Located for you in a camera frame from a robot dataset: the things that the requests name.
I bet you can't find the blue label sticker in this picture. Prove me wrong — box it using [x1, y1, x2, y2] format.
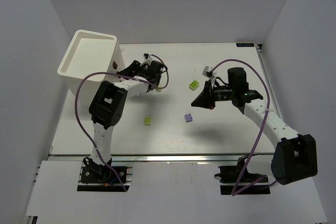
[236, 42, 255, 48]

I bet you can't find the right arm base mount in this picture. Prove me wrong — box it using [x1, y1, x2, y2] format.
[214, 155, 270, 195]

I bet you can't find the yellow-green 2x3 lego brick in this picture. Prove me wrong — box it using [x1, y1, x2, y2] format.
[189, 80, 199, 91]

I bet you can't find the white drawer cabinet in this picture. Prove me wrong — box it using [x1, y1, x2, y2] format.
[57, 30, 125, 94]

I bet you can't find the aluminium table edge rail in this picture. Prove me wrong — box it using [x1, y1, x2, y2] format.
[47, 153, 273, 163]

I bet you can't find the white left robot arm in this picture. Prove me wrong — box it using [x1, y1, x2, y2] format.
[89, 60, 167, 166]

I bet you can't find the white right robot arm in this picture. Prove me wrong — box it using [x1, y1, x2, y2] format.
[191, 66, 318, 185]

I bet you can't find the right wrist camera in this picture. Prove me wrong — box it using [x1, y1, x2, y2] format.
[202, 66, 216, 86]

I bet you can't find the purple 2x2 lego brick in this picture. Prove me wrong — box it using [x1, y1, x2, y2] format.
[184, 113, 193, 123]

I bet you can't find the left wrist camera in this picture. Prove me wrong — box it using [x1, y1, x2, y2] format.
[141, 53, 153, 65]

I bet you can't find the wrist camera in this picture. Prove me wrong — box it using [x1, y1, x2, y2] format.
[141, 53, 153, 65]
[202, 66, 216, 86]

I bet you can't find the yellow-green 2x2 lego brick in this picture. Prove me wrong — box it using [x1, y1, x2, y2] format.
[144, 117, 152, 126]

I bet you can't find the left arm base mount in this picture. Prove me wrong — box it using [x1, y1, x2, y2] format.
[77, 157, 132, 193]

